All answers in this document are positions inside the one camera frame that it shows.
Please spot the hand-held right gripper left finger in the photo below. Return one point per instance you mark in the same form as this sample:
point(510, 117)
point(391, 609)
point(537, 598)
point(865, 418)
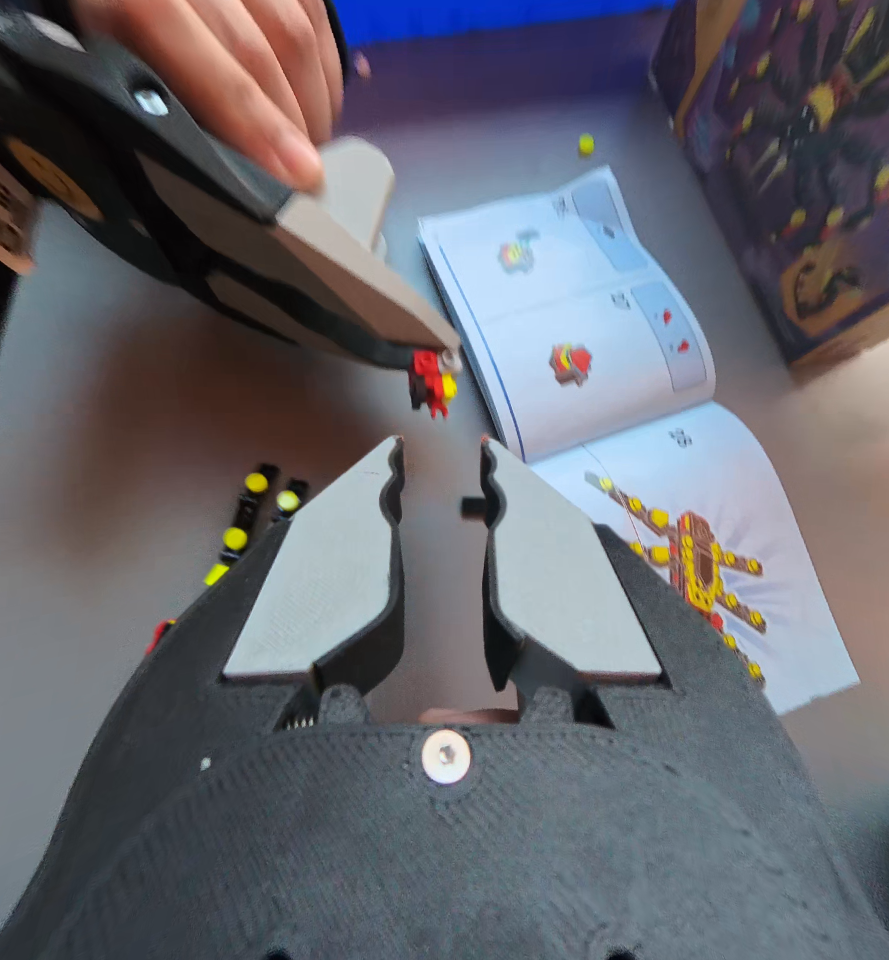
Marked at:
point(324, 585)

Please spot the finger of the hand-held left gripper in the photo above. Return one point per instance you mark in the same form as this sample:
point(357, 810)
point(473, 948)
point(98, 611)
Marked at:
point(257, 304)
point(369, 285)

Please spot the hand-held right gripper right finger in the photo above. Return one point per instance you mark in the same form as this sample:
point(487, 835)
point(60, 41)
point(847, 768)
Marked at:
point(572, 592)

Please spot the small lego spider body assembly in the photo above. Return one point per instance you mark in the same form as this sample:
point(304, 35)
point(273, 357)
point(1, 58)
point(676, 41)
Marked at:
point(433, 386)

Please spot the short black yellow lego leg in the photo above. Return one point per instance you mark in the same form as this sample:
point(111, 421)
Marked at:
point(288, 499)

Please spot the long black yellow lego leg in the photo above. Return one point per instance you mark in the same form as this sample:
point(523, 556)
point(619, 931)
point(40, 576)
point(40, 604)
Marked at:
point(246, 517)

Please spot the small black lego piece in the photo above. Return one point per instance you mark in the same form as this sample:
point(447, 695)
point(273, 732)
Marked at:
point(474, 506)

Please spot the small red lego piece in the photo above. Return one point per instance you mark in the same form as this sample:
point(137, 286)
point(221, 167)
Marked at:
point(159, 634)

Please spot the lego instruction booklet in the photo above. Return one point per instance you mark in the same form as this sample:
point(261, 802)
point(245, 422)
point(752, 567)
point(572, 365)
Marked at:
point(602, 390)

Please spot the yellow round lego stud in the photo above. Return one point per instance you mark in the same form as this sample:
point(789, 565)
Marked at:
point(585, 144)

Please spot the purple lego set box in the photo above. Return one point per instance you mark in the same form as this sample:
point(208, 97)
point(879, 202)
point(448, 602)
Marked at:
point(812, 172)

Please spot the person's left hand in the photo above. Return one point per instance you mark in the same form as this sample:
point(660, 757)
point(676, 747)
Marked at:
point(234, 67)

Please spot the blue plastic bin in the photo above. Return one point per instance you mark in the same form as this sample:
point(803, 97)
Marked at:
point(489, 15)

